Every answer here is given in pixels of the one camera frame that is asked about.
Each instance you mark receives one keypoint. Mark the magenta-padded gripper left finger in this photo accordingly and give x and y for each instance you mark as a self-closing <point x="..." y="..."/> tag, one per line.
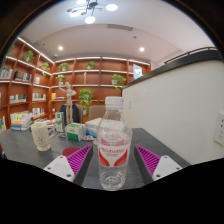
<point x="60" y="166"/>

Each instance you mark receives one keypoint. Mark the ceiling air vent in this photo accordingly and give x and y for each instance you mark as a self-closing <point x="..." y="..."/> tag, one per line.
<point x="120" y="27"/>

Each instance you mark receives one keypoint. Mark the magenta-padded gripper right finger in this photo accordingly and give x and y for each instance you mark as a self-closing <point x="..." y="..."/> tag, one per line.
<point x="165" y="166"/>

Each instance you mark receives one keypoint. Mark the stack of white books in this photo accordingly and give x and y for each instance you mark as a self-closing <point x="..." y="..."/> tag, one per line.
<point x="92" y="126"/>

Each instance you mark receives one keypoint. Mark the white wall socket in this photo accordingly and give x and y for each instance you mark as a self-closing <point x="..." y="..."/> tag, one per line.
<point x="220" y="128"/>

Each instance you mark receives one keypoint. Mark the recessed round ceiling light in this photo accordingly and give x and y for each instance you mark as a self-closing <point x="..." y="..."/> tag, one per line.
<point x="142" y="49"/>
<point x="60" y="48"/>

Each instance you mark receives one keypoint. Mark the clear plastic water bottle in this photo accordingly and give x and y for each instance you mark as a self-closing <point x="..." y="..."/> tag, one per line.
<point x="114" y="150"/>

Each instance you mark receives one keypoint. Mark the stack of colourful books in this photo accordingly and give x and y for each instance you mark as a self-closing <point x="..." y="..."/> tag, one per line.
<point x="20" y="120"/>

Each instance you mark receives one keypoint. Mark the white wall switch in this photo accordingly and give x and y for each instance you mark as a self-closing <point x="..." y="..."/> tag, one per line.
<point x="130" y="104"/>

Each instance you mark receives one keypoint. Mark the white wall poster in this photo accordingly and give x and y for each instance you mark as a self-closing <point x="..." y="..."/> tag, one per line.
<point x="138" y="71"/>

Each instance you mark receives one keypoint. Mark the beige chair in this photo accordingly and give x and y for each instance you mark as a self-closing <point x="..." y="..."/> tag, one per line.
<point x="96" y="112"/>

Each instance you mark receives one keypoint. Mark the wooden artist mannequin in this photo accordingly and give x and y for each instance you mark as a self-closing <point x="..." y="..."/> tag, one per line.
<point x="68" y="100"/>

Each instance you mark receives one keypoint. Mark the branched ceiling lamp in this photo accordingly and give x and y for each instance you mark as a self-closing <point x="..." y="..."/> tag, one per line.
<point x="90" y="8"/>

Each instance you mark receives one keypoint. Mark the green and white box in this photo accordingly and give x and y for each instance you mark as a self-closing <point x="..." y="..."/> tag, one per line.
<point x="76" y="131"/>

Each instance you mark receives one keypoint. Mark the white ceramic mug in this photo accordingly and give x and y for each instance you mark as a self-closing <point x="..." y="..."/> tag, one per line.
<point x="40" y="136"/>

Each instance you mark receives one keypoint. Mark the wooden wall shelf unit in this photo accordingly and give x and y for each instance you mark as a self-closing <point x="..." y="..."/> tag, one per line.
<point x="100" y="80"/>

